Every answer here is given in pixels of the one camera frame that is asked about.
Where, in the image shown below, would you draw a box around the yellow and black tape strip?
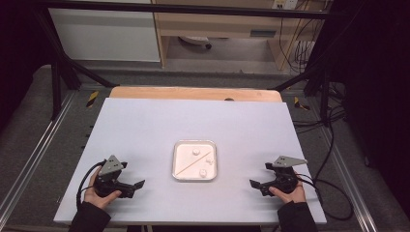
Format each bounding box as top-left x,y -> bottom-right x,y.
293,96 -> 311,111
85,90 -> 101,109

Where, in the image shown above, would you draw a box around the black metal frame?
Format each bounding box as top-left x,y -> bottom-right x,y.
32,0 -> 343,122

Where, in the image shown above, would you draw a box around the thin wooden skewer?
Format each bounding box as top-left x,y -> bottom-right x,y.
175,151 -> 213,177

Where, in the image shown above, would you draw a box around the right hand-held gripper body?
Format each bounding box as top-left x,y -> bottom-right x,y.
264,156 -> 309,194

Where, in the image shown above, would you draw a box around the black floor cables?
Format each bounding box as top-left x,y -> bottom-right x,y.
291,81 -> 348,135

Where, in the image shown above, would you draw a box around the white square tray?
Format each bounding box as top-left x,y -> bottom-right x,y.
171,138 -> 219,183

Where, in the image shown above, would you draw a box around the light wooden desk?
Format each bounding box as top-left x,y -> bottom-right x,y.
151,0 -> 334,71

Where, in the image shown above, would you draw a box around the white board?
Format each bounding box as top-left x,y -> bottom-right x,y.
52,97 -> 328,226

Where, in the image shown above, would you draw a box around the hanging black cables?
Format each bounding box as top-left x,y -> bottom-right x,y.
278,0 -> 325,74

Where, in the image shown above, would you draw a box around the aluminium rail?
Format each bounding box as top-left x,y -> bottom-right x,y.
316,128 -> 379,232
0,91 -> 77,220

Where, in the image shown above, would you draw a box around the white cabinet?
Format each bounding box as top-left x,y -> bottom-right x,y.
47,7 -> 161,63

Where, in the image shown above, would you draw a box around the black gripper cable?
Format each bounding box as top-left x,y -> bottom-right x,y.
295,173 -> 355,222
75,159 -> 107,208

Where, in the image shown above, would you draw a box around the person's right hand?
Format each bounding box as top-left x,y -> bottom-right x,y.
268,181 -> 308,205

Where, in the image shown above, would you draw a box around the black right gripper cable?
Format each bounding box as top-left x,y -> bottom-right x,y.
295,173 -> 355,222

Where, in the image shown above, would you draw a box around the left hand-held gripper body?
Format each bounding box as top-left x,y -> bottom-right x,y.
93,155 -> 129,198

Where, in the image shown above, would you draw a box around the wooden table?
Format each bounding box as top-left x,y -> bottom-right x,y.
108,85 -> 283,103

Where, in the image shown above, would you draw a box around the person's left hand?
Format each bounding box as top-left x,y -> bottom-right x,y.
83,166 -> 123,211

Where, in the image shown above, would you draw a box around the office chair base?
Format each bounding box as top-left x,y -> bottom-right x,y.
178,35 -> 214,50

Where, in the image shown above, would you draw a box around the white power strip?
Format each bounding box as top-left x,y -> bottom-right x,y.
272,0 -> 300,11

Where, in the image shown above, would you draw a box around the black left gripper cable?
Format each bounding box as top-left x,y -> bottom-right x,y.
75,159 -> 107,208

